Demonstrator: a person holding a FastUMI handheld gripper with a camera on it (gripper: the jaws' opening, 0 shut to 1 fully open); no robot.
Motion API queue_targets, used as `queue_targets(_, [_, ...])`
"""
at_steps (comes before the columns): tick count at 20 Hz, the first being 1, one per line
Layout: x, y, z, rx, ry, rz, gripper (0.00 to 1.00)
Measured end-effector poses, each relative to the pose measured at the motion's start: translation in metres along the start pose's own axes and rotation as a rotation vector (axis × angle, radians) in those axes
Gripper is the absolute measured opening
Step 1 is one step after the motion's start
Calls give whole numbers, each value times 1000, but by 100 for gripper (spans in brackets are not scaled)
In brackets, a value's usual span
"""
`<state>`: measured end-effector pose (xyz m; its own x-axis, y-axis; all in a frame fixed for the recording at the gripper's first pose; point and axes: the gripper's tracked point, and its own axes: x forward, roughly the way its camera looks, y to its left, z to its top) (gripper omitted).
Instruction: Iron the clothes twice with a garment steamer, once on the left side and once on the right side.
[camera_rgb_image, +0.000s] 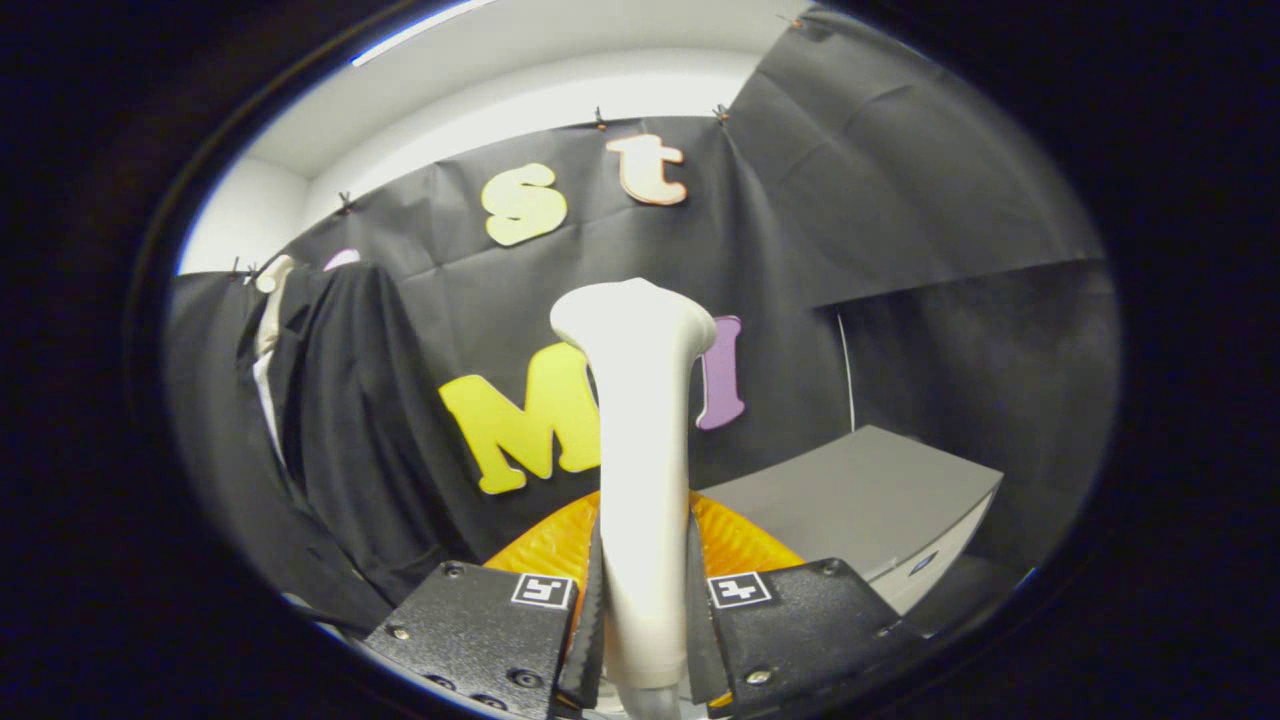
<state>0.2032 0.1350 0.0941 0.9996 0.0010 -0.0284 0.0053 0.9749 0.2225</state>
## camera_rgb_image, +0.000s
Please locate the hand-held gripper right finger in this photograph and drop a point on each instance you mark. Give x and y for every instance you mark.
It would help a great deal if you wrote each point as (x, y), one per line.
(700, 650)

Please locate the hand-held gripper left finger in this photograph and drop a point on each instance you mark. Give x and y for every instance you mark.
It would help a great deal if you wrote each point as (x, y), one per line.
(590, 650)

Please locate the white garment steamer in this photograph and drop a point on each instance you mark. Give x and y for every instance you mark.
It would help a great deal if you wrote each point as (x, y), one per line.
(640, 450)

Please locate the black suit jacket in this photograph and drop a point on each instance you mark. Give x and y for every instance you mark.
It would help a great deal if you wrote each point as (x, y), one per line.
(350, 420)

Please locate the white shirt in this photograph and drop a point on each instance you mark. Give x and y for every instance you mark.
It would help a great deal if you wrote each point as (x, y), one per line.
(268, 400)

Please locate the white clothes hanger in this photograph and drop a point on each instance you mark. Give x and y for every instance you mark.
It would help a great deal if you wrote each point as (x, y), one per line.
(272, 275)

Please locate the grey cabinet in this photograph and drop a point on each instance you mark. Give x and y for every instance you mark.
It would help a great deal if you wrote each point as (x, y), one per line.
(860, 490)

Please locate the black backdrop cloth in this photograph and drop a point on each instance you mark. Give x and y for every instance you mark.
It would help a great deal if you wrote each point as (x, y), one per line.
(900, 200)

